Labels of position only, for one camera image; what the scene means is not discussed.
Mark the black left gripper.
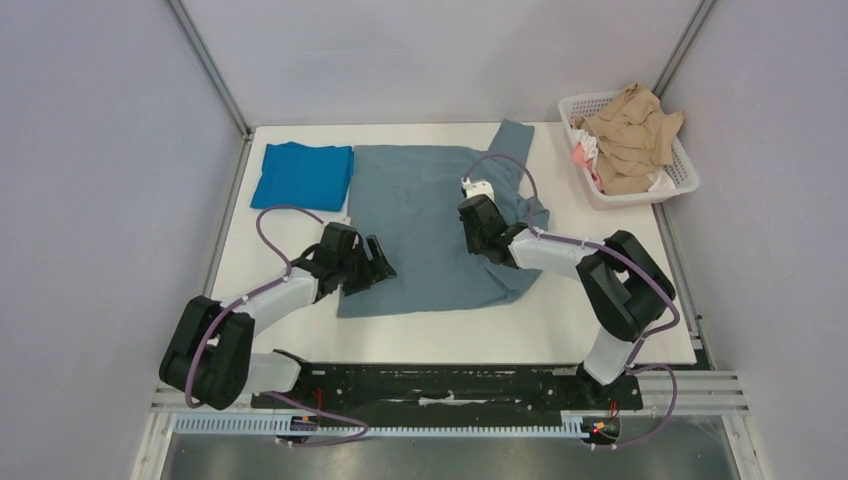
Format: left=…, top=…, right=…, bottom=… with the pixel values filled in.
left=336, top=235, right=395, bottom=298

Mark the grey-blue t-shirt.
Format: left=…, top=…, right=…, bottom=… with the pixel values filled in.
left=337, top=120, right=550, bottom=318

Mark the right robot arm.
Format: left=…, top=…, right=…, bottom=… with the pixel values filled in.
left=458, top=195, right=676, bottom=408

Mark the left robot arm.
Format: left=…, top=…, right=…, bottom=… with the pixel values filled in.
left=159, top=222, right=397, bottom=410

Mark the folded bright blue t-shirt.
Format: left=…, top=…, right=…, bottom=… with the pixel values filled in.
left=250, top=142, right=354, bottom=212

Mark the pink and white garment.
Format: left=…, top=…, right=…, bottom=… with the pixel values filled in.
left=571, top=129, right=603, bottom=193

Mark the beige t-shirt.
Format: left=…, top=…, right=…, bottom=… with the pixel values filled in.
left=570, top=83, right=686, bottom=196

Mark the white plastic laundry basket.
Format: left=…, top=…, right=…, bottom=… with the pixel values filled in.
left=557, top=90, right=700, bottom=210

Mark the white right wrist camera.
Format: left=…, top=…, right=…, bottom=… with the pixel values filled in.
left=461, top=178, right=495, bottom=201

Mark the white slotted cable duct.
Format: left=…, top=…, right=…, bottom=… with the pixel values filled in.
left=172, top=412, right=612, bottom=440

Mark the aluminium frame rail left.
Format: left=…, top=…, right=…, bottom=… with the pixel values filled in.
left=164, top=0, right=252, bottom=138

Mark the aluminium frame rail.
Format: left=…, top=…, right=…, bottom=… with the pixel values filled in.
left=164, top=0, right=252, bottom=138
left=652, top=0, right=719, bottom=98

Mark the aluminium frame rail right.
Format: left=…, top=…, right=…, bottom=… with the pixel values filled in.
left=652, top=0, right=719, bottom=98

